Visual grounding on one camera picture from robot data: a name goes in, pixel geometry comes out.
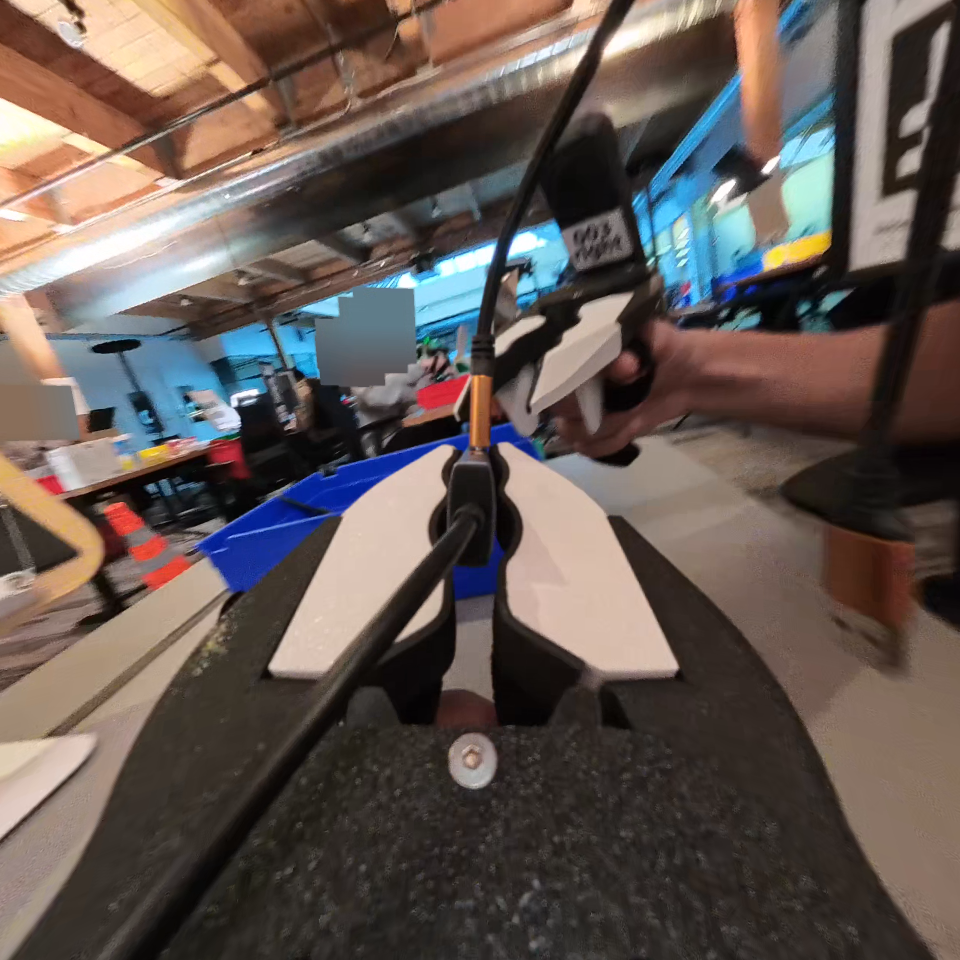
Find blue plastic bin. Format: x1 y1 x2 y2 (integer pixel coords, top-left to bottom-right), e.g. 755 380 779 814
195 422 543 603

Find white cardboard box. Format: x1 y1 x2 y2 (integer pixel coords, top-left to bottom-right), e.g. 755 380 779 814
45 437 123 490

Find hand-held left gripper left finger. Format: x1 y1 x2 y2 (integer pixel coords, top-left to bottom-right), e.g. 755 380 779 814
268 444 460 726

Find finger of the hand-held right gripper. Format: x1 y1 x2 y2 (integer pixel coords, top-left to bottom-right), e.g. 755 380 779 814
527 291 639 412
491 315 550 438

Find framed black white marker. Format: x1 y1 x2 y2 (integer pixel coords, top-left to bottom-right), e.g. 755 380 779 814
831 0 960 276

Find silver air duct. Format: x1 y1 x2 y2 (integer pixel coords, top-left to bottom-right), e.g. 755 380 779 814
0 0 751 303

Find red plastic bin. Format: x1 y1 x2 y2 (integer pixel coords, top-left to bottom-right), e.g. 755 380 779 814
414 375 471 411

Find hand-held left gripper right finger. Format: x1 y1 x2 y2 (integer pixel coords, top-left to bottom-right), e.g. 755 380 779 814
492 442 681 726

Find black floor lamp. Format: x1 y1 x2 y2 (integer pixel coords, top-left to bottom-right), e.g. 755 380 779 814
90 337 145 438

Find grey USB hub with cable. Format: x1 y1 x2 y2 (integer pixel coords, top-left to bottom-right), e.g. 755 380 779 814
105 448 501 960

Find wooden work table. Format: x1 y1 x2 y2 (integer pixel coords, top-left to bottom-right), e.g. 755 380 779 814
45 442 220 520

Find orange traffic cone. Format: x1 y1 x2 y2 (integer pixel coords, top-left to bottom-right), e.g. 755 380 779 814
103 499 194 591

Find person's right forearm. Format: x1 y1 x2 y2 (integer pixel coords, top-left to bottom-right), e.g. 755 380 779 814
678 298 960 447

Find black cable orange plugs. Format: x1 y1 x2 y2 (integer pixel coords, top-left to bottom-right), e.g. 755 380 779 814
465 0 960 670

